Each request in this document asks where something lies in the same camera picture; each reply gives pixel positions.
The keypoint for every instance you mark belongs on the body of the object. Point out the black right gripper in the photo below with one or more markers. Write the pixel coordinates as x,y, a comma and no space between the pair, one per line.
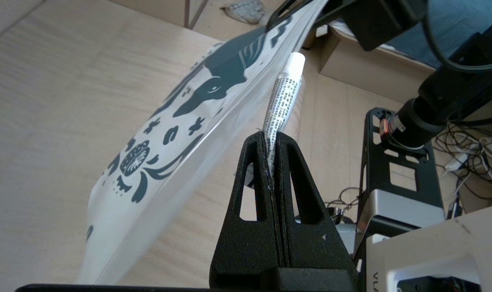
383,20

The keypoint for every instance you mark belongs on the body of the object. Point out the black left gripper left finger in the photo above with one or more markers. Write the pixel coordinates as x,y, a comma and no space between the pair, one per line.
246,247

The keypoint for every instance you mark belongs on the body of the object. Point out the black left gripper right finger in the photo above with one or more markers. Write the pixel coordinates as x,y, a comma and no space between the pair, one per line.
316,243

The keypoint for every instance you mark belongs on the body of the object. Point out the small white toothpaste tube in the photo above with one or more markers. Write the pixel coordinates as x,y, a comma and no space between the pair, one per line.
284,93

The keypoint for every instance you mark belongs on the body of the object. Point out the white floral zip pouch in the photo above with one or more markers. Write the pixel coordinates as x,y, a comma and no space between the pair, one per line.
168,162

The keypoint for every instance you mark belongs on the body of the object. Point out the brown cardboard box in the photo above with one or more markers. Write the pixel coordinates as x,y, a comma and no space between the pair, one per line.
310,39

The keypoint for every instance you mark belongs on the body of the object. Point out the blue bed mattress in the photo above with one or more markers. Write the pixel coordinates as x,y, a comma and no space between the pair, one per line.
452,24

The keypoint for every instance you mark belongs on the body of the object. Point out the black robot torso column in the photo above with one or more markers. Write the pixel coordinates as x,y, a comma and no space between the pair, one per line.
444,97

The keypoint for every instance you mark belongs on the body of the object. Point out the beige wooden desk with hutch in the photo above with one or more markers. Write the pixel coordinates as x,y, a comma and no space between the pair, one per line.
47,121

